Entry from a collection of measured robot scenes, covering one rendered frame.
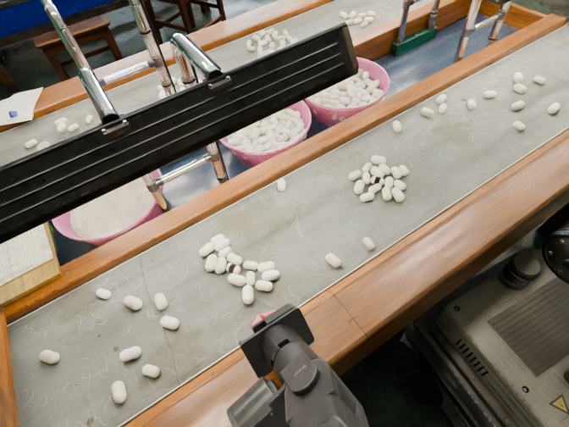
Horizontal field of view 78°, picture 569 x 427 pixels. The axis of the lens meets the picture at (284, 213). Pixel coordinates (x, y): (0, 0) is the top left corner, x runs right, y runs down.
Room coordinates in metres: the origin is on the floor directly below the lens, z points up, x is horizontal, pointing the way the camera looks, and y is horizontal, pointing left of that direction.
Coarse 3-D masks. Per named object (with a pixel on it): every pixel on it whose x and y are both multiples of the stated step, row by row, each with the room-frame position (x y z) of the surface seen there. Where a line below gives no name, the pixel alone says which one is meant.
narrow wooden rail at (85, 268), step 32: (544, 32) 1.04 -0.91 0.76; (480, 64) 0.91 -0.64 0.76; (416, 96) 0.80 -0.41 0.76; (352, 128) 0.70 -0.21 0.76; (288, 160) 0.62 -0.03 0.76; (224, 192) 0.55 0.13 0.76; (160, 224) 0.48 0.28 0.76; (192, 224) 0.48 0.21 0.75; (96, 256) 0.42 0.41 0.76; (128, 256) 0.41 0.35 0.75; (64, 288) 0.36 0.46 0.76
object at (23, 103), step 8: (40, 88) 1.11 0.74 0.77; (16, 96) 1.08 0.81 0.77; (24, 96) 1.08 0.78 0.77; (32, 96) 1.07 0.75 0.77; (0, 104) 1.05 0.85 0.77; (8, 104) 1.04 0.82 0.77; (16, 104) 1.03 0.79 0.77; (24, 104) 1.03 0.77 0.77; (32, 104) 1.02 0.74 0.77; (0, 112) 1.00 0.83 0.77; (8, 112) 1.00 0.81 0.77; (16, 112) 0.99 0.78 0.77; (24, 112) 0.98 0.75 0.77; (32, 112) 0.98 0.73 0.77; (0, 120) 0.96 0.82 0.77; (8, 120) 0.95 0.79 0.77; (16, 120) 0.95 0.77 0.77; (24, 120) 0.95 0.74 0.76
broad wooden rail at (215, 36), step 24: (288, 0) 1.51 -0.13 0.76; (312, 0) 1.48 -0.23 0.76; (216, 24) 1.39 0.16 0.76; (240, 24) 1.37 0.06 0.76; (264, 24) 1.36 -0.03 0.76; (168, 48) 1.26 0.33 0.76; (96, 72) 1.17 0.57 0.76; (144, 72) 1.15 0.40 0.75; (48, 96) 1.06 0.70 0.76; (72, 96) 1.04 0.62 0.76
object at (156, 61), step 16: (48, 0) 0.79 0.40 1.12; (128, 0) 0.80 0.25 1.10; (48, 16) 0.75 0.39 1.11; (144, 16) 0.81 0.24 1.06; (64, 32) 0.73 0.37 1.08; (144, 32) 0.80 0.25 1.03; (160, 48) 0.82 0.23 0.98; (80, 64) 0.73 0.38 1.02; (144, 64) 0.79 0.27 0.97; (160, 64) 0.80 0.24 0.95; (112, 80) 0.75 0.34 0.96; (160, 80) 0.80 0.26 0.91; (176, 160) 0.77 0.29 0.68
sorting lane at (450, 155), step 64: (512, 64) 0.92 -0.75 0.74; (384, 128) 0.72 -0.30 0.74; (448, 128) 0.68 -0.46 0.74; (512, 128) 0.65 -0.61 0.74; (256, 192) 0.55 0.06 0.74; (320, 192) 0.52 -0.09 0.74; (448, 192) 0.47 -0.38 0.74; (192, 256) 0.40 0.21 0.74; (256, 256) 0.38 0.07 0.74; (320, 256) 0.36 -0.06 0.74; (64, 320) 0.29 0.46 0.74; (128, 320) 0.28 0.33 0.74; (192, 320) 0.26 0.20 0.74; (64, 384) 0.17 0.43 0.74; (128, 384) 0.16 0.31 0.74
